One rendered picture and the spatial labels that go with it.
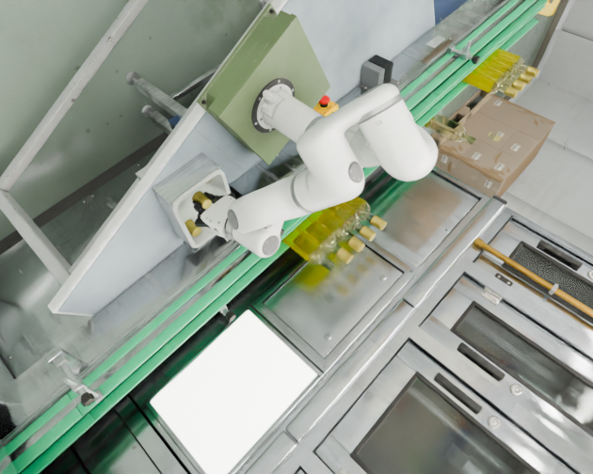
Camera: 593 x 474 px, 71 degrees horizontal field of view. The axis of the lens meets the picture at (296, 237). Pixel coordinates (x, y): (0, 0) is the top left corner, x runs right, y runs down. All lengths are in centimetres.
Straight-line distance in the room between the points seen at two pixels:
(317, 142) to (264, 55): 43
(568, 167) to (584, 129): 82
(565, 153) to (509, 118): 127
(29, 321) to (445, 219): 153
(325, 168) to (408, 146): 14
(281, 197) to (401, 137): 26
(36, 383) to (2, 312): 51
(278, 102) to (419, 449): 102
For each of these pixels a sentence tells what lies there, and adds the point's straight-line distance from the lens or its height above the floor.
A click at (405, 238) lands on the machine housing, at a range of 160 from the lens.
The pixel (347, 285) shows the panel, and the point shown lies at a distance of 144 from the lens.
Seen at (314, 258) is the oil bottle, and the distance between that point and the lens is 132.
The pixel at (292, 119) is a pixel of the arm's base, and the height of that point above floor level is 95.
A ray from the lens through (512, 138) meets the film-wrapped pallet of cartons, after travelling 548.
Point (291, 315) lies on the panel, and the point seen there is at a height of 111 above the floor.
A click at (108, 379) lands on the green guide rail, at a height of 94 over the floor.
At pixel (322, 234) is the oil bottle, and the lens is 136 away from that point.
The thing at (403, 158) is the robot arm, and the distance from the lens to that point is 73.
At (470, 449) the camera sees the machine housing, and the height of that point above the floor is 174.
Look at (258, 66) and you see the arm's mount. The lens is 109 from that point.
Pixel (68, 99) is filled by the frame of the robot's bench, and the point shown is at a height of 20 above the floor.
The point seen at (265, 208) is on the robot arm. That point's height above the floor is 114.
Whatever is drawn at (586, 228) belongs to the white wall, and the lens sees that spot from 599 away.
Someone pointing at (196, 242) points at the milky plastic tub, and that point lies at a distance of 128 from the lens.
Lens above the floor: 156
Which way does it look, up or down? 25 degrees down
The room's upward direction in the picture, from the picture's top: 128 degrees clockwise
